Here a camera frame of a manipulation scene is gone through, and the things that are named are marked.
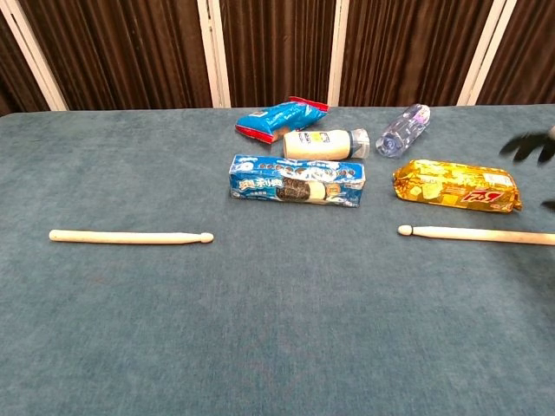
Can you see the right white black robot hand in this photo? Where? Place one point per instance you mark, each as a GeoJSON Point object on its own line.
{"type": "Point", "coordinates": [542, 145]}

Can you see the pale wooden drumstick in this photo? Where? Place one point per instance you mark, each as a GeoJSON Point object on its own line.
{"type": "Point", "coordinates": [477, 235]}
{"type": "Point", "coordinates": [130, 237]}

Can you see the dark brown pleated curtain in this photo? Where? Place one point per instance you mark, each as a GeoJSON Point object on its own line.
{"type": "Point", "coordinates": [524, 52]}
{"type": "Point", "coordinates": [403, 52]}
{"type": "Point", "coordinates": [130, 52]}
{"type": "Point", "coordinates": [17, 86]}
{"type": "Point", "coordinates": [277, 52]}

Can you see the gold foil cracker pack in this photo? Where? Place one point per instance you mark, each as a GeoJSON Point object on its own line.
{"type": "Point", "coordinates": [455, 186]}

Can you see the clear plastic water bottle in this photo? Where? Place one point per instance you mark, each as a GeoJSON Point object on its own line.
{"type": "Point", "coordinates": [403, 130]}

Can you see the cream drink bottle grey cap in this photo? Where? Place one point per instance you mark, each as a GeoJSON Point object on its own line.
{"type": "Point", "coordinates": [316, 145]}

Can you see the blue Oreo cookie box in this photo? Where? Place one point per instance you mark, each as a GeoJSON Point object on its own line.
{"type": "Point", "coordinates": [295, 182]}

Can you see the blue red-edged snack bag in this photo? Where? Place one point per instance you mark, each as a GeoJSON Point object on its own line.
{"type": "Point", "coordinates": [282, 119]}

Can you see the teal blue table mat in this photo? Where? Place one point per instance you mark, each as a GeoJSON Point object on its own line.
{"type": "Point", "coordinates": [260, 303]}

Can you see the white screen frame post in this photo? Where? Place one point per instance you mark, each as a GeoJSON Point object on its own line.
{"type": "Point", "coordinates": [214, 56]}
{"type": "Point", "coordinates": [39, 60]}
{"type": "Point", "coordinates": [481, 52]}
{"type": "Point", "coordinates": [339, 52]}

